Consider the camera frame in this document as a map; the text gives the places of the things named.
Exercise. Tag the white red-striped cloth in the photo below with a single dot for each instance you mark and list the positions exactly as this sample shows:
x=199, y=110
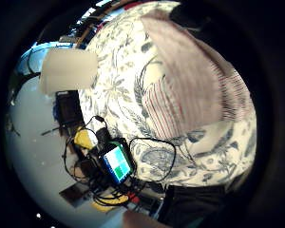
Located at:
x=186, y=79

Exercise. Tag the the person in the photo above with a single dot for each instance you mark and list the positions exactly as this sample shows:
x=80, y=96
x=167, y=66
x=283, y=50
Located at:
x=123, y=79

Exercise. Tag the black box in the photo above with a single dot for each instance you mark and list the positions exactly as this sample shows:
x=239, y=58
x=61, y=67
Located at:
x=68, y=107

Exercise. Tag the yellow object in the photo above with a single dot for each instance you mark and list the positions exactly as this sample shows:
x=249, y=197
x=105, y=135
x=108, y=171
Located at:
x=112, y=202
x=84, y=138

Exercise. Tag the black phone with green screen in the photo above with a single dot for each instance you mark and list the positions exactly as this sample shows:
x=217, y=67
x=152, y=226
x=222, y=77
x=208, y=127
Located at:
x=117, y=163

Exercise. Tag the dark grey flat card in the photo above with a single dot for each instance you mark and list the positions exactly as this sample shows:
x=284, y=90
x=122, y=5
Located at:
x=74, y=194

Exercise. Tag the brown wooden frame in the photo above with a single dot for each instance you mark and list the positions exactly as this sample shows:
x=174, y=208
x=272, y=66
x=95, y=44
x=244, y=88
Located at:
x=98, y=22

